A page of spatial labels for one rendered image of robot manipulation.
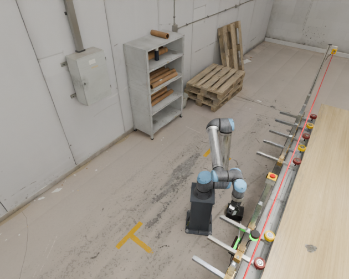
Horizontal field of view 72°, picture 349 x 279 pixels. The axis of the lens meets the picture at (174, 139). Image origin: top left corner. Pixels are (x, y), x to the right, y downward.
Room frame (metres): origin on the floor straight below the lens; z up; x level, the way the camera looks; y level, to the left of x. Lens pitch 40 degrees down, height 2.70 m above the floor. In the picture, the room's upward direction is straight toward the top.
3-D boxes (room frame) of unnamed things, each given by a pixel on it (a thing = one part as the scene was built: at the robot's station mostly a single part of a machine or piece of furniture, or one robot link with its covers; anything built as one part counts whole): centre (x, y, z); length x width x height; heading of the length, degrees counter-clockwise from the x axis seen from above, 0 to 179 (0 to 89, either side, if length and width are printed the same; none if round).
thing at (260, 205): (1.09, -0.65, 0.93); 0.04 x 0.04 x 0.48; 57
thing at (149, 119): (3.70, 0.29, 0.78); 0.90 x 0.45 x 1.55; 143
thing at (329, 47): (3.01, -1.94, 1.20); 0.15 x 0.12 x 1.00; 147
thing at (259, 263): (0.77, -0.62, 0.85); 0.08 x 0.08 x 0.11
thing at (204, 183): (1.63, -0.32, 0.79); 0.17 x 0.15 x 0.18; 90
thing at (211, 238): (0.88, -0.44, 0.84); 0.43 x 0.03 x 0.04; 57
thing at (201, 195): (1.63, -0.31, 0.65); 0.19 x 0.19 x 0.10
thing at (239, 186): (1.14, -0.48, 1.27); 0.10 x 0.09 x 0.12; 0
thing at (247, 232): (0.88, -0.52, 0.91); 0.04 x 0.04 x 0.48; 57
